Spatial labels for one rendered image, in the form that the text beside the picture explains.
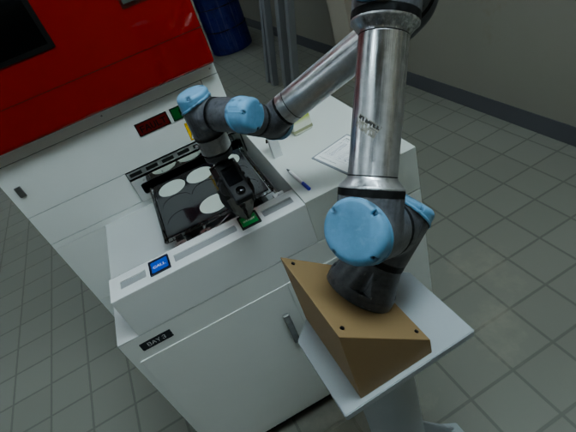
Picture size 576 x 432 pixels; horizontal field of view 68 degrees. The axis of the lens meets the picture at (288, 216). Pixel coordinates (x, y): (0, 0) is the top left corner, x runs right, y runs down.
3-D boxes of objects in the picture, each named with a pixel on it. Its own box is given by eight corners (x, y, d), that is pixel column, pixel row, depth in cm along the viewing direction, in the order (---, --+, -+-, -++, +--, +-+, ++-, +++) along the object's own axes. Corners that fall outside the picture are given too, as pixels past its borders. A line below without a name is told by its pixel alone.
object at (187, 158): (142, 200, 163) (129, 180, 157) (246, 151, 169) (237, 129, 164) (143, 202, 162) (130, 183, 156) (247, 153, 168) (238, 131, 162)
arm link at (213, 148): (229, 133, 98) (196, 148, 96) (236, 150, 100) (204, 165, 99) (220, 123, 104) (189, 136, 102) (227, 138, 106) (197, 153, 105)
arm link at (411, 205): (414, 264, 91) (447, 208, 86) (392, 273, 80) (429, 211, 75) (368, 234, 96) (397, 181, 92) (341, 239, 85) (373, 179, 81)
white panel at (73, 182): (55, 246, 161) (-21, 159, 137) (249, 153, 173) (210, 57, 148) (55, 250, 159) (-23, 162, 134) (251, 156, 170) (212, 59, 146)
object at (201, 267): (134, 312, 121) (107, 280, 113) (304, 225, 129) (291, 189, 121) (137, 336, 114) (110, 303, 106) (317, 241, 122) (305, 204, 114)
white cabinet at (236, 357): (194, 346, 212) (105, 226, 162) (360, 256, 226) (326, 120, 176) (230, 471, 162) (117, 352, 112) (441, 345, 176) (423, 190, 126)
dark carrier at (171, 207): (153, 189, 158) (153, 187, 157) (237, 148, 162) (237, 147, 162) (168, 239, 131) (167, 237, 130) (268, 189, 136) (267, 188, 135)
